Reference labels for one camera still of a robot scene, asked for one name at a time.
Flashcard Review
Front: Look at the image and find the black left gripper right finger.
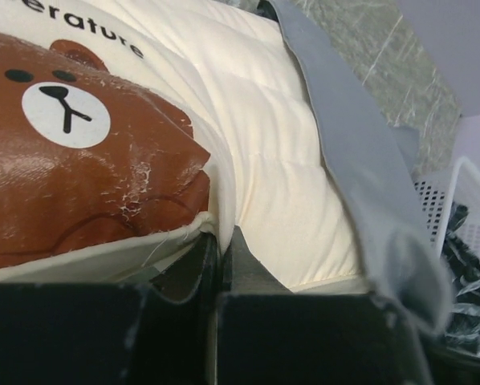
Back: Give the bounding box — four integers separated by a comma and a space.
215, 229, 432, 384

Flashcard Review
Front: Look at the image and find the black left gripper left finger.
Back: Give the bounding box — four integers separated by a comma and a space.
0, 234, 218, 384

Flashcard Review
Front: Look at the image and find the grey pillowcase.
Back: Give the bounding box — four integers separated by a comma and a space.
271, 1, 454, 335

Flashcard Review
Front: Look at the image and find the cream pillow with bear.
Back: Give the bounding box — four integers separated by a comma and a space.
0, 1, 368, 294

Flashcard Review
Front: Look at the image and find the dark patterned cloth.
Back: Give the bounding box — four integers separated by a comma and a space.
441, 203, 480, 355

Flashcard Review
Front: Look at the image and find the white plastic basket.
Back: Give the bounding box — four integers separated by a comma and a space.
412, 156, 480, 274

